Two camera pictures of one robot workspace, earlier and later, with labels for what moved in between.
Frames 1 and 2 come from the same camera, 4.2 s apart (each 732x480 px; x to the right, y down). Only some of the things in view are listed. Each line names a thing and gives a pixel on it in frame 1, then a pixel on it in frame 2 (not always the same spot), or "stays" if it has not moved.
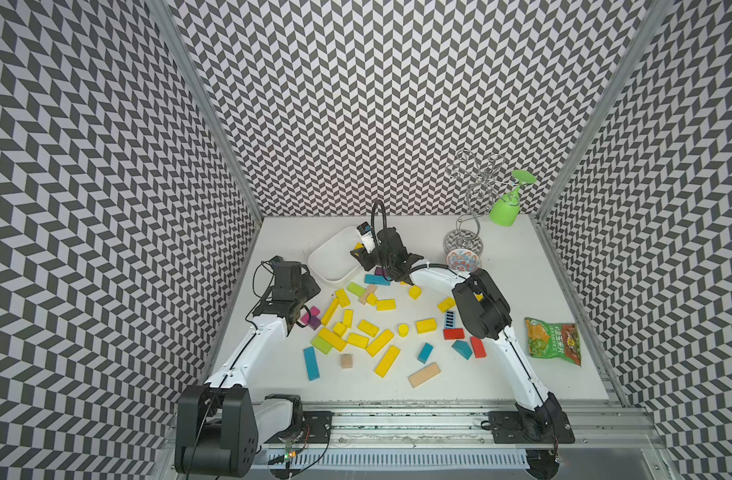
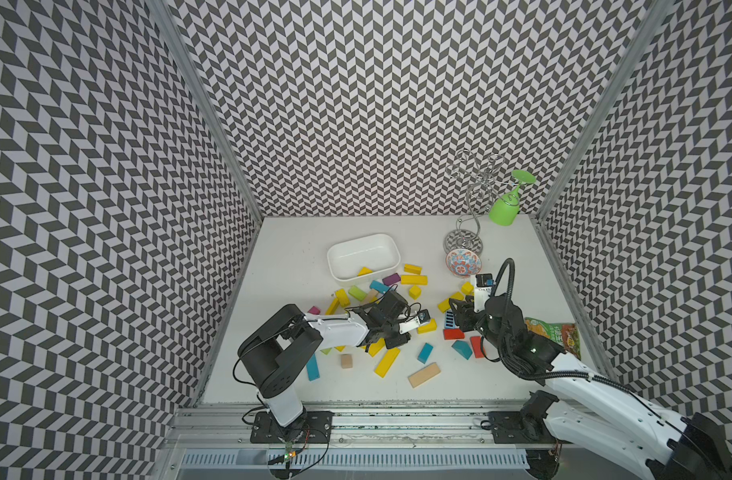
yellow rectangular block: (426, 326) stays
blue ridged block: (450, 320) stays
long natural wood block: (424, 374) stays
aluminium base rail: (464, 425) stays
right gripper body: (378, 256) → (493, 338)
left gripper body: (308, 289) → (392, 334)
